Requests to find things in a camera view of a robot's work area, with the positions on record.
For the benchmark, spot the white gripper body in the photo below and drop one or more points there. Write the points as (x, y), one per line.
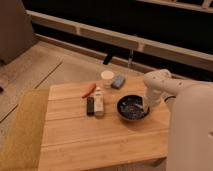
(153, 97)

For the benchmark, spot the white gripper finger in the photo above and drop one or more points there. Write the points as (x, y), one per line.
(145, 107)

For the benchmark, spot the dark ceramic bowl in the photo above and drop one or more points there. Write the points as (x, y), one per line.
(130, 108)

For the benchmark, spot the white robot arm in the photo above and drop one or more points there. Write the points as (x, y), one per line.
(190, 140)

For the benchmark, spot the blue sponge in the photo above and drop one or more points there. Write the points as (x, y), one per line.
(118, 82)

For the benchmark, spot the clear glass bottle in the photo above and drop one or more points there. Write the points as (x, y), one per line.
(130, 58)

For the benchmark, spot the white plastic bottle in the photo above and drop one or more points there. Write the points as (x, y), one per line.
(98, 102)

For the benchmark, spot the white lidded cup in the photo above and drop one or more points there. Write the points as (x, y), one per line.
(107, 77)

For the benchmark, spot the black rectangular bar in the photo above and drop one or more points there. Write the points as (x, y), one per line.
(90, 106)

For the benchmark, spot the orange carrot toy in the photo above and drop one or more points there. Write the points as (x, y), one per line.
(90, 90)

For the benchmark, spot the yellow-green cloth mat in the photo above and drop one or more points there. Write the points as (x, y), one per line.
(21, 150)

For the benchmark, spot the grey cabinet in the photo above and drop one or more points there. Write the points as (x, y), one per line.
(16, 31)

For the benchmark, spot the white shelf rail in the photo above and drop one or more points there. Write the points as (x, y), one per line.
(154, 48)

